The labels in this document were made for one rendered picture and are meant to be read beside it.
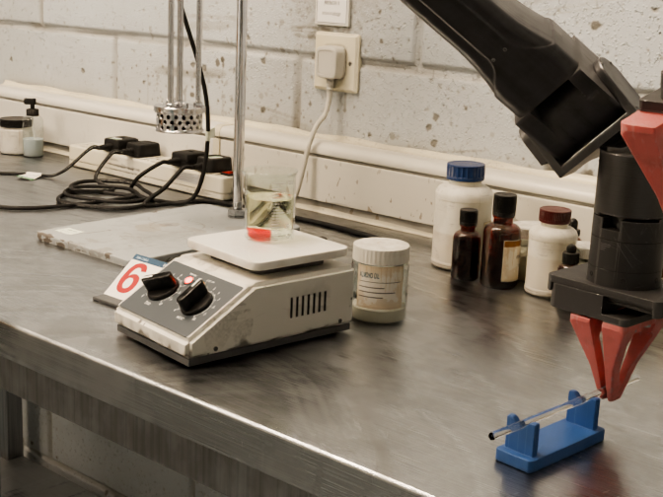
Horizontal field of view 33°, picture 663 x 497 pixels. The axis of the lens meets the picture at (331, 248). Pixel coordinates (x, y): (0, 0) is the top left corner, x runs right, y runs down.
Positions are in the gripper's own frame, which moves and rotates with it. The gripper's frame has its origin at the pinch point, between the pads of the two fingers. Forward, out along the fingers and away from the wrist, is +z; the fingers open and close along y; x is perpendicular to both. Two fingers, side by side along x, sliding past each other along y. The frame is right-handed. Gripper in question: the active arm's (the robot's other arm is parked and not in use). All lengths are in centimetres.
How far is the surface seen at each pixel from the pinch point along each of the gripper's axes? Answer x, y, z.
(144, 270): 10, 52, 0
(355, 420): 15.7, 13.4, 3.2
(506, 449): 12.4, 0.9, 2.1
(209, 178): -29, 90, 0
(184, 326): 18.6, 32.6, -0.2
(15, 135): -24, 141, 0
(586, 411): 4.1, -0.5, 0.8
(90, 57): -36, 135, -15
